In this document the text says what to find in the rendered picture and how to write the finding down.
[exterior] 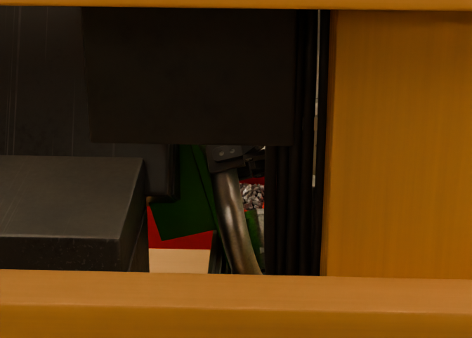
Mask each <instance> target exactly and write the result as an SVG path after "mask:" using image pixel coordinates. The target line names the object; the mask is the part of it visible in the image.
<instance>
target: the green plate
mask: <svg viewBox="0 0 472 338"><path fill-rule="evenodd" d="M179 160H180V187H181V199H180V200H177V201H176V202H174V203H151V202H149V205H150V208H151V211H152V215H153V217H154V220H155V223H156V226H157V230H158V232H159V236H160V238H161V241H165V240H171V239H174V238H180V237H184V236H188V235H194V234H198V233H203V232H207V231H210V230H217V232H218V236H219V239H220V241H221V246H222V248H223V252H224V255H225V259H226V261H227V264H228V268H229V269H230V270H231V268H230V265H229V263H228V259H227V256H226V253H225V249H224V246H223V241H222V238H221V233H220V229H219V226H218V219H217V215H216V208H215V203H214V194H213V189H212V184H211V175H210V171H209V168H208V163H207V158H206V156H205V155H204V153H203V152H202V151H201V149H200V148H199V146H198V145H179Z"/></svg>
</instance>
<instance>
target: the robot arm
mask: <svg viewBox="0 0 472 338"><path fill-rule="evenodd" d="M317 107H318V103H316V104H315V115H317ZM262 148H264V146H258V145H208V146H207V147H206V148H205V149H206V158H207V163H208V168H209V171H210V172H211V173H212V174H214V173H218V172H221V171H227V170H230V169H236V168H237V173H238V179H239V181H242V180H246V179H249V178H253V177H254V178H260V177H263V176H265V149H263V150H262ZM316 148H317V131H315V134H314V151H313V176H315V168H316ZM252 174H253V175H252Z"/></svg>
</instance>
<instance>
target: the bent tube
mask: <svg viewBox="0 0 472 338"><path fill-rule="evenodd" d="M198 146H199V148H200V149H201V151H202V152H203V153H204V155H205V156H206V157H207V154H206V149H205V148H206V147H207V146H208V145H198ZM210 175H211V184H212V189H213V194H214V203H215V208H216V215H217V219H218V226H219V229H220V233H221V238H222V241H223V246H224V249H225V253H226V256H227V259H228V263H229V265H230V268H231V271H232V274H239V275H263V274H262V272H261V269H260V268H259V266H258V262H257V260H256V257H255V254H254V250H253V247H252V244H251V240H250V237H249V231H248V228H247V222H246V219H245V215H244V208H243V204H242V196H241V191H240V183H239V179H238V173H237V168H236V169H230V170H227V171H221V172H218V173H214V174H212V173H211V172H210Z"/></svg>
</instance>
